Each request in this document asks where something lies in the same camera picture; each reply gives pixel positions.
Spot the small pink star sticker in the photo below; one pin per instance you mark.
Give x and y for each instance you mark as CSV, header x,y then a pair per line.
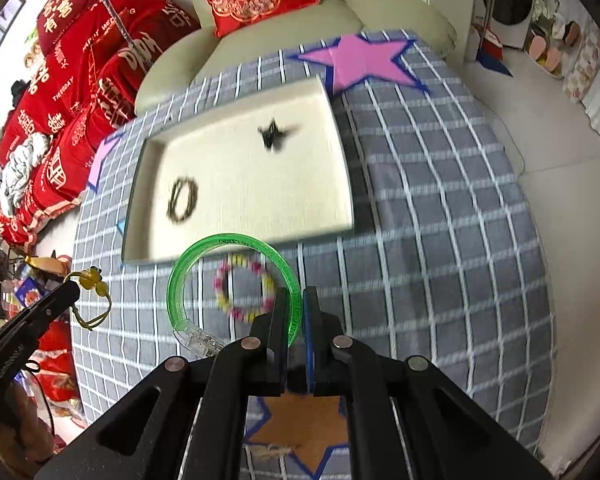
x,y
100,165

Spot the brown slipper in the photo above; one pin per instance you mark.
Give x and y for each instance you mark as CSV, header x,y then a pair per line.
x,y
572,32

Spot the green translucent bangle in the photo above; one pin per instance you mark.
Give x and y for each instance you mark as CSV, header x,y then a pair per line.
x,y
179,280

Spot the pile of red printed quilts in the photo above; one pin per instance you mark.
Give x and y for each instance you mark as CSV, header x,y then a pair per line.
x,y
80,60

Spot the beige sofa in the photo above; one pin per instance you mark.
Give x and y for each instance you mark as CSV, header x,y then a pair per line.
x,y
260,55

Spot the floral patterned box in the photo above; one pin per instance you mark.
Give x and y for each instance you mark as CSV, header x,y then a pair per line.
x,y
585,67

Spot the grey checked tablecloth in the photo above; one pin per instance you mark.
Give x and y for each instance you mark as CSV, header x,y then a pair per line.
x,y
430,210

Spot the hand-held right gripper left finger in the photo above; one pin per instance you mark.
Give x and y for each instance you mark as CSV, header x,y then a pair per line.
x,y
280,325

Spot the red and blue dustpan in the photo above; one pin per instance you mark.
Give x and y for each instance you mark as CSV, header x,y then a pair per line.
x,y
490,45

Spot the black hair claw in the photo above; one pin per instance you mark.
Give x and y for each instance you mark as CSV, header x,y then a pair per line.
x,y
272,135

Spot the brown scrunchie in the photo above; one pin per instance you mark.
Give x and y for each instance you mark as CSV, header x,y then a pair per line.
x,y
170,205

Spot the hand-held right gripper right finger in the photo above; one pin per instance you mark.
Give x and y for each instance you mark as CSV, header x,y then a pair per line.
x,y
308,330

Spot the large pink star sticker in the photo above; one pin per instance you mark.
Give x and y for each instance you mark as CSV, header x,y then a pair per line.
x,y
360,62

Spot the white washing machine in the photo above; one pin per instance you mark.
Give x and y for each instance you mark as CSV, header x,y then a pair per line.
x,y
505,35

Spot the beige jewelry tray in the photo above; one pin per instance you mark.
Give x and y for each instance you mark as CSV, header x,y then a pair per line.
x,y
240,185

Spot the grey white knitted cloth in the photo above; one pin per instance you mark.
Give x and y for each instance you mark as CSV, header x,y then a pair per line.
x,y
22,170

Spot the red plastic bag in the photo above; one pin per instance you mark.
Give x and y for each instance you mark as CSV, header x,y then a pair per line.
x,y
60,340

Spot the orange star sticker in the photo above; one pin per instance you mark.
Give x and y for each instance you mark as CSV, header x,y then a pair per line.
x,y
300,425

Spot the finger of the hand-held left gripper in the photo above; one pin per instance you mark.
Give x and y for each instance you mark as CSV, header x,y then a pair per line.
x,y
50,310

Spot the pink slipper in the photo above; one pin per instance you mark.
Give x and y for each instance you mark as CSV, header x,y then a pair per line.
x,y
542,50

